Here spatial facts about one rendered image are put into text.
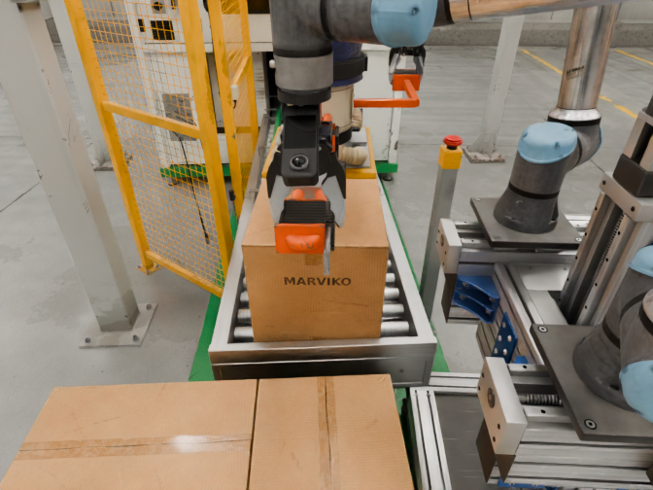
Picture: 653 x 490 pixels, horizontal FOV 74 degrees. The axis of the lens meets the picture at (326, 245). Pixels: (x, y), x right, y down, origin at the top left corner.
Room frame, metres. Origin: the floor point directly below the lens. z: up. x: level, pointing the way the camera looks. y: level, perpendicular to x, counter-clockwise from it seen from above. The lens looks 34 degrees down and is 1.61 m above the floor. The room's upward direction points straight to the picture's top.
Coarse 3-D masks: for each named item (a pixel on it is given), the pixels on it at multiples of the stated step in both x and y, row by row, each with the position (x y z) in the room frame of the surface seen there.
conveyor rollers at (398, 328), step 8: (272, 128) 3.03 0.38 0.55; (272, 136) 2.92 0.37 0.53; (264, 160) 2.48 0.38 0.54; (392, 280) 1.33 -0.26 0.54; (392, 288) 1.27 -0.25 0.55; (392, 296) 1.24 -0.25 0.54; (248, 304) 1.21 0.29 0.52; (384, 304) 1.18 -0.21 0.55; (392, 304) 1.18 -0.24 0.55; (400, 304) 1.18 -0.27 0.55; (240, 312) 1.14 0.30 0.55; (248, 312) 1.14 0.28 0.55; (384, 312) 1.15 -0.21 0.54; (392, 312) 1.15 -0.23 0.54; (400, 312) 1.15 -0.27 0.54; (240, 320) 1.12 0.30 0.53; (248, 320) 1.12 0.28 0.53; (240, 328) 1.06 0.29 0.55; (248, 328) 1.06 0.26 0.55; (384, 328) 1.06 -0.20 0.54; (392, 328) 1.06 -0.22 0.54; (400, 328) 1.07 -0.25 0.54; (408, 328) 1.07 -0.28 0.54; (240, 336) 1.03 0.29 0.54; (248, 336) 1.03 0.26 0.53
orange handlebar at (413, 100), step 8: (408, 80) 1.41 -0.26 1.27; (408, 88) 1.32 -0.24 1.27; (408, 96) 1.28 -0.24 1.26; (416, 96) 1.23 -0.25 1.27; (360, 104) 1.20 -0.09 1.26; (368, 104) 1.20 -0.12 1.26; (376, 104) 1.20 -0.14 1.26; (384, 104) 1.20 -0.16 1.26; (392, 104) 1.20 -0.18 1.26; (400, 104) 1.20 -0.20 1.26; (408, 104) 1.20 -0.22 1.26; (416, 104) 1.21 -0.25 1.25; (328, 120) 1.04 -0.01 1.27; (296, 192) 0.66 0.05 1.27; (320, 192) 0.66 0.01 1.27; (288, 240) 0.53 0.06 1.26; (296, 240) 0.52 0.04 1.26; (304, 240) 0.52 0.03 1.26; (312, 240) 0.52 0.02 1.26; (320, 240) 0.53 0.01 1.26; (296, 248) 0.52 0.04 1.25; (304, 248) 0.51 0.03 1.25; (312, 248) 0.52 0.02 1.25
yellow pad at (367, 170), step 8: (352, 128) 1.23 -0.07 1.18; (368, 128) 1.32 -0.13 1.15; (368, 136) 1.25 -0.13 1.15; (368, 144) 1.19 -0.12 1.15; (368, 152) 1.13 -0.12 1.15; (368, 160) 1.06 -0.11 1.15; (352, 168) 1.03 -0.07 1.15; (360, 168) 1.02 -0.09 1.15; (368, 168) 1.02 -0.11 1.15; (352, 176) 1.00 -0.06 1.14; (360, 176) 1.00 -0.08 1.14; (368, 176) 1.00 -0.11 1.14; (376, 176) 1.01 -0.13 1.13
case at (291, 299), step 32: (352, 192) 1.27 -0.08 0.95; (256, 224) 1.08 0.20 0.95; (352, 224) 1.08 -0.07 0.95; (384, 224) 1.08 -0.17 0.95; (256, 256) 0.97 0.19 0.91; (288, 256) 0.97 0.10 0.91; (320, 256) 0.97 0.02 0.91; (352, 256) 0.96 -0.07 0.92; (384, 256) 0.96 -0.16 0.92; (256, 288) 0.97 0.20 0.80; (288, 288) 0.97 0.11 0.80; (320, 288) 0.97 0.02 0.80; (352, 288) 0.96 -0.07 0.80; (384, 288) 0.96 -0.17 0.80; (256, 320) 0.97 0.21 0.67; (288, 320) 0.97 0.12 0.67; (320, 320) 0.97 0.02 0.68; (352, 320) 0.96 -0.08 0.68
